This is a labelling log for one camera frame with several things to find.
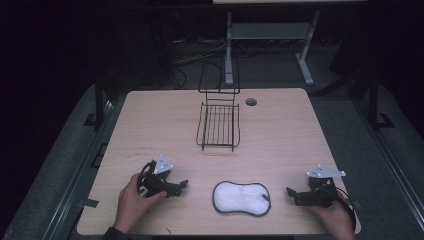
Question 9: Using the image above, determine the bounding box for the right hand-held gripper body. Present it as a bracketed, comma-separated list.
[298, 164, 347, 209]

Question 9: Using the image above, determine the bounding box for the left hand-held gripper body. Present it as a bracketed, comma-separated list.
[136, 154, 175, 198]

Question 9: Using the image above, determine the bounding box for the white sponge with black edge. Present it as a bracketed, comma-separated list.
[212, 180, 272, 218]

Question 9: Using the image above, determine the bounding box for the black wire rack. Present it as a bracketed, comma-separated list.
[195, 54, 242, 153]

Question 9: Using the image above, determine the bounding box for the person's left hand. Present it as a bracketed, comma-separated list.
[112, 173, 168, 235]

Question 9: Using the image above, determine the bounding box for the person's right hand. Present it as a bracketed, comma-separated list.
[308, 191, 358, 240]

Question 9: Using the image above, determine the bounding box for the person's left sleeve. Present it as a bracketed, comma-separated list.
[101, 226, 134, 240]

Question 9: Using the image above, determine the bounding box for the grey metal stand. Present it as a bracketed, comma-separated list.
[223, 9, 321, 87]

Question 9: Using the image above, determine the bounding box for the black cable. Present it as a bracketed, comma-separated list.
[328, 186, 358, 233]

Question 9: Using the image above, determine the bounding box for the black metal frame post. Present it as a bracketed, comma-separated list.
[364, 71, 396, 131]
[83, 78, 109, 131]

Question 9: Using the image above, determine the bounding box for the bundle of floor cables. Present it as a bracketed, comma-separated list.
[159, 38, 231, 89]

